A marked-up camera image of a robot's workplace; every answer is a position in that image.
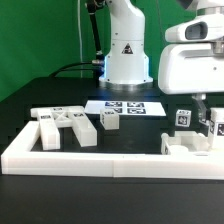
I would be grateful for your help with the white chair back frame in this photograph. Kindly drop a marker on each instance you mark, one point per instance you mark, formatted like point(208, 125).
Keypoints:
point(51, 119)

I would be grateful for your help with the white marker sheet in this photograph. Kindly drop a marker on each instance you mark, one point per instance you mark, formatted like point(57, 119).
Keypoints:
point(126, 107)

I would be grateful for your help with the white tagged cube left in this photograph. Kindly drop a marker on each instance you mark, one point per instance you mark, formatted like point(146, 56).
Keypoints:
point(183, 118)

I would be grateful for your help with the white chair seat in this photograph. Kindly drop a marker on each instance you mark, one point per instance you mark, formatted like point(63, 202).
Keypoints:
point(183, 143)

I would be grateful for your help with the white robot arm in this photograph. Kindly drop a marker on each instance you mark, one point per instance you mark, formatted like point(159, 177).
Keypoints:
point(126, 65)

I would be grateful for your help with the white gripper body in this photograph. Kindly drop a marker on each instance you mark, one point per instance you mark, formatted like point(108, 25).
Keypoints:
point(193, 62)

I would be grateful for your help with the white U-shaped boundary frame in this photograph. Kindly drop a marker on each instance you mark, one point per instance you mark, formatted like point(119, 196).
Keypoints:
point(19, 158)

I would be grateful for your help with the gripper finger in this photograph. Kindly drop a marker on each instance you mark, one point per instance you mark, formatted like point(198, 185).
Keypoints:
point(202, 110)

